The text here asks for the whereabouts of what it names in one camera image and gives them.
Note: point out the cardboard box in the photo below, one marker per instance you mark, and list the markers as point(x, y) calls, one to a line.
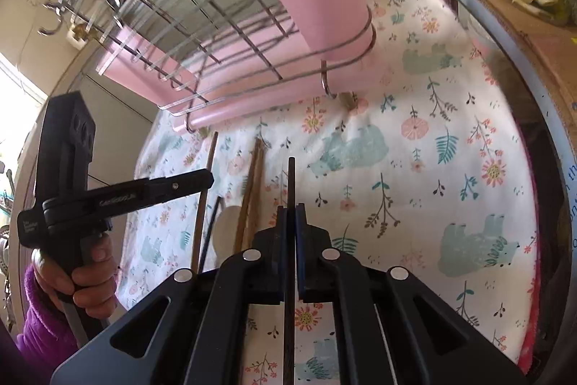
point(544, 54)

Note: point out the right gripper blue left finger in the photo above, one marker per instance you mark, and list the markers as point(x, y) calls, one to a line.
point(281, 250)

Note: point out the white plastic spoon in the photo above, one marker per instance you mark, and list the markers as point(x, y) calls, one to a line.
point(224, 233)

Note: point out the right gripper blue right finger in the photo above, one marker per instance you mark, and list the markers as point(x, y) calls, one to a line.
point(302, 248)

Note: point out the wooden chopstick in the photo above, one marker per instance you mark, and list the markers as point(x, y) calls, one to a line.
point(241, 225)
point(199, 218)
point(253, 212)

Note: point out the purple sleeve forearm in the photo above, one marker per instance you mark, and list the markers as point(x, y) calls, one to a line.
point(46, 340)

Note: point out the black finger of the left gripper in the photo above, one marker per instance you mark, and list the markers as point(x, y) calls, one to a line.
point(132, 196)

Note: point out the person's left hand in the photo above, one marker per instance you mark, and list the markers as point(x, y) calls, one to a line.
point(92, 287)

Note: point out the dark black chopstick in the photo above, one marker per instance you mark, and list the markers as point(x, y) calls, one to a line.
point(288, 309)

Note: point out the left pink plastic cup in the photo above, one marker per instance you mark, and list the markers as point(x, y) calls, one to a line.
point(133, 62)

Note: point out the pink plastic drip tray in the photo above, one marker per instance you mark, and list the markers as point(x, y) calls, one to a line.
point(295, 74)

